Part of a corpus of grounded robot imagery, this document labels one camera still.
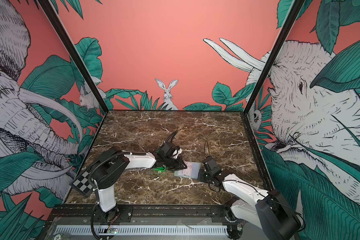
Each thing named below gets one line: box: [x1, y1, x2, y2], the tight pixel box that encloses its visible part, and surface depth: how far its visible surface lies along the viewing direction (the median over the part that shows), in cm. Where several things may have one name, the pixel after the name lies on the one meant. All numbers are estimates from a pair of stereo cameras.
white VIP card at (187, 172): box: [182, 161, 193, 178], surface depth 90 cm
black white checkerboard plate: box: [69, 169, 94, 195], surface depth 82 cm
